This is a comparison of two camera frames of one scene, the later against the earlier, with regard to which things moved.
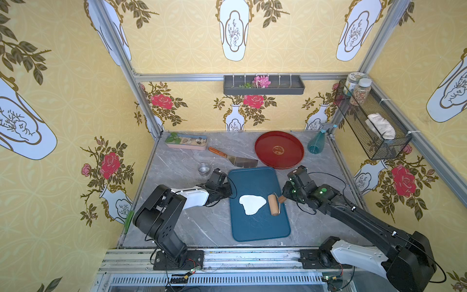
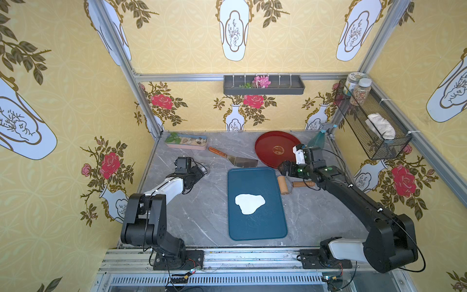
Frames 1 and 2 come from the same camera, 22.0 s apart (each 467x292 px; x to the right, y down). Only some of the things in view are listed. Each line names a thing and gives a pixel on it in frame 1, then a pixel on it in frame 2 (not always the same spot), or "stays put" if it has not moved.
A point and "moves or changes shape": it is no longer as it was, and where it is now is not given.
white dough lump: [252, 204] stays put
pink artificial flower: [261, 81] stays put
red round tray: [280, 149] stays put
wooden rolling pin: [274, 202] moves or changes shape
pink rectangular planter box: [174, 140] stays put
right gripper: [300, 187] -> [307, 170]
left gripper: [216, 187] -> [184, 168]
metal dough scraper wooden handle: [239, 162] stays put
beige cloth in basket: [382, 126] stays put
